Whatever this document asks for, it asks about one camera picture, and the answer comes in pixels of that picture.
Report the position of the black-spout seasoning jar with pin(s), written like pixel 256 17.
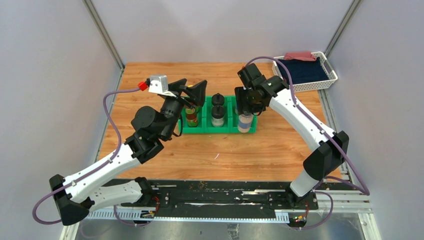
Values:
pixel 217 100
pixel 217 116

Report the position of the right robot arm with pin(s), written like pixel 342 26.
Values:
pixel 327 146

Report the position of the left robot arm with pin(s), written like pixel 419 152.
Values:
pixel 79 194

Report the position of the white perforated plastic basket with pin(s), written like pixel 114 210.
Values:
pixel 280 71

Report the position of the aluminium rail frame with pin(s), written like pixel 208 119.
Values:
pixel 334 200

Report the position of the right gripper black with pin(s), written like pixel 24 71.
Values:
pixel 242 105

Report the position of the dark blue folded cloth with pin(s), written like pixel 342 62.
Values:
pixel 303 72

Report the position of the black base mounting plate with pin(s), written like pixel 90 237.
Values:
pixel 214 201

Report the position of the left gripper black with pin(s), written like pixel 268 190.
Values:
pixel 195 92

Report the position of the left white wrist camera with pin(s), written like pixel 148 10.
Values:
pixel 157 84

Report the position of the pink folded cloth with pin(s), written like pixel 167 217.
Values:
pixel 305 56

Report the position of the green three-compartment plastic bin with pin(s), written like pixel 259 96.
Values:
pixel 204 118

